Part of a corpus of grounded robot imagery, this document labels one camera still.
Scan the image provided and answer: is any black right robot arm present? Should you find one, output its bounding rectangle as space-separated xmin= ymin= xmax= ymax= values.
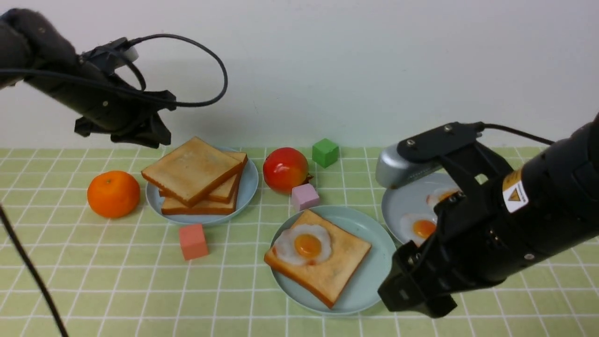
xmin=376 ymin=118 xmax=599 ymax=318

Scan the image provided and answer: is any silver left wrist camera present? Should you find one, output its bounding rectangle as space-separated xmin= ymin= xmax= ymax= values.
xmin=81 ymin=37 xmax=139 ymax=74

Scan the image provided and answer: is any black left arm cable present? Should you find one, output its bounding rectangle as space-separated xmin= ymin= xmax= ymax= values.
xmin=0 ymin=34 xmax=229 ymax=337

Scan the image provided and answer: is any green checkered tablecloth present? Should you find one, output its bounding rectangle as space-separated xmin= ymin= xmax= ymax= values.
xmin=0 ymin=148 xmax=599 ymax=337

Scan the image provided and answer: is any orange mandarin fruit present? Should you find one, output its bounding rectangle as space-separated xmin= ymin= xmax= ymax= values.
xmin=87 ymin=170 xmax=140 ymax=219

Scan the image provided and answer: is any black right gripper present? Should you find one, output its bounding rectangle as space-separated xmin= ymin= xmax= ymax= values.
xmin=377 ymin=142 xmax=520 ymax=319

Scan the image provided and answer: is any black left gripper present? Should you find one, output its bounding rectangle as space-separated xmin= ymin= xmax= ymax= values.
xmin=73 ymin=84 xmax=176 ymax=149

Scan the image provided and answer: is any teal empty centre plate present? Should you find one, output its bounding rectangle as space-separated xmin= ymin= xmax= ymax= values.
xmin=270 ymin=205 xmax=395 ymax=315

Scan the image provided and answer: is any light blue bread plate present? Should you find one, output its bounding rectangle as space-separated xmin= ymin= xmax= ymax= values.
xmin=145 ymin=160 xmax=260 ymax=227

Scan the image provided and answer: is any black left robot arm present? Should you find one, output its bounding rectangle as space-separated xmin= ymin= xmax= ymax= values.
xmin=1 ymin=8 xmax=175 ymax=148

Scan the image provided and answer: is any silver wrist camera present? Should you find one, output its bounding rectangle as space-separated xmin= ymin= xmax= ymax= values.
xmin=81 ymin=37 xmax=139 ymax=74
xmin=375 ymin=123 xmax=485 ymax=190

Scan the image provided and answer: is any fried egg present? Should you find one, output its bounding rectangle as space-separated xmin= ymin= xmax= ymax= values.
xmin=397 ymin=213 xmax=437 ymax=247
xmin=426 ymin=187 xmax=461 ymax=210
xmin=273 ymin=224 xmax=332 ymax=266

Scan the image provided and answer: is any green cube block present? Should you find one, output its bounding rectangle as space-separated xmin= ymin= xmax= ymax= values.
xmin=312 ymin=138 xmax=340 ymax=168

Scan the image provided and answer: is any salmon cube block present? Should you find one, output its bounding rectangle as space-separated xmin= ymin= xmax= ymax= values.
xmin=178 ymin=223 xmax=209 ymax=262

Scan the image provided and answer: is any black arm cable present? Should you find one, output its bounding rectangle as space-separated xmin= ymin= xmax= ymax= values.
xmin=0 ymin=34 xmax=229 ymax=337
xmin=477 ymin=123 xmax=556 ymax=146

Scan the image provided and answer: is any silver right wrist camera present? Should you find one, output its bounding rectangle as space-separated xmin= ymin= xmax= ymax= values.
xmin=375 ymin=123 xmax=485 ymax=190

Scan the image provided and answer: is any grey-blue egg plate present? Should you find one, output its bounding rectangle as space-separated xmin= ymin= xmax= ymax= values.
xmin=381 ymin=173 xmax=458 ymax=244

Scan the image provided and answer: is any pink cube block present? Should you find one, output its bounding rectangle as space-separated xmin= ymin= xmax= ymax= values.
xmin=291 ymin=183 xmax=321 ymax=212

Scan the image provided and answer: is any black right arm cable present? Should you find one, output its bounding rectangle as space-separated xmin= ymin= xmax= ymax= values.
xmin=477 ymin=123 xmax=556 ymax=146

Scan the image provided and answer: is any red apple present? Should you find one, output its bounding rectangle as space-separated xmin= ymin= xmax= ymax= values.
xmin=263 ymin=147 xmax=313 ymax=195

